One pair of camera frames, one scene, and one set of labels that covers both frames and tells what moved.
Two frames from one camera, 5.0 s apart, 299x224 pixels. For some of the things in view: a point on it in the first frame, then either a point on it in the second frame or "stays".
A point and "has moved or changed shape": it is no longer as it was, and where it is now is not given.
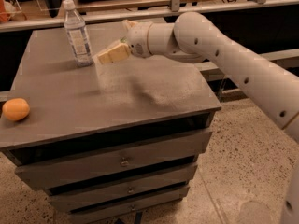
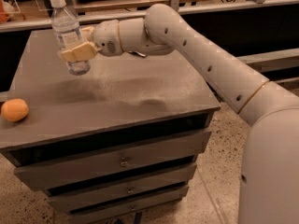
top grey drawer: (114, 161) stays
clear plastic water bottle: (78, 33) has moved or changed shape
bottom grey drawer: (130, 206) stays
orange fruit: (16, 108) stays
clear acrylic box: (9, 8) stays
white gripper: (139, 38) -> (106, 36)
